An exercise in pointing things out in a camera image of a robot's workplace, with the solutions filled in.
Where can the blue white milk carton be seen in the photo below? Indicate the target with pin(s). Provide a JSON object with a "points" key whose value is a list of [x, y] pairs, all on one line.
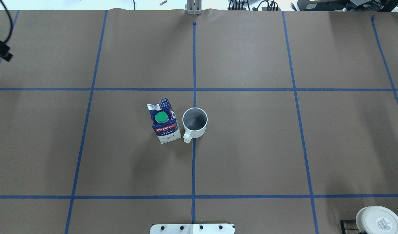
{"points": [[164, 121]]}

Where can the black wire cup rack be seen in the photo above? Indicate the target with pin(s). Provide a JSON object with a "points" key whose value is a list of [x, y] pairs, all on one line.
{"points": [[348, 226]]}

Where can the black equipment behind table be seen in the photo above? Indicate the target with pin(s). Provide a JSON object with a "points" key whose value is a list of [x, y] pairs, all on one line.
{"points": [[347, 5]]}

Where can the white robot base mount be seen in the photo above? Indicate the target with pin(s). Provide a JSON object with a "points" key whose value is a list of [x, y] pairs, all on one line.
{"points": [[211, 228]]}

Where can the white bowl in rack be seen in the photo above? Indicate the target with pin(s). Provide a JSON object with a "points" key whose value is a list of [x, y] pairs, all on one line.
{"points": [[377, 220]]}

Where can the white mug with handle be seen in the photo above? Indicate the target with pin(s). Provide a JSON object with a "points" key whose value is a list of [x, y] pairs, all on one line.
{"points": [[194, 121]]}

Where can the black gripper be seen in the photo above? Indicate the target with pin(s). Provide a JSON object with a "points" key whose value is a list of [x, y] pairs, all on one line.
{"points": [[0, 49]]}

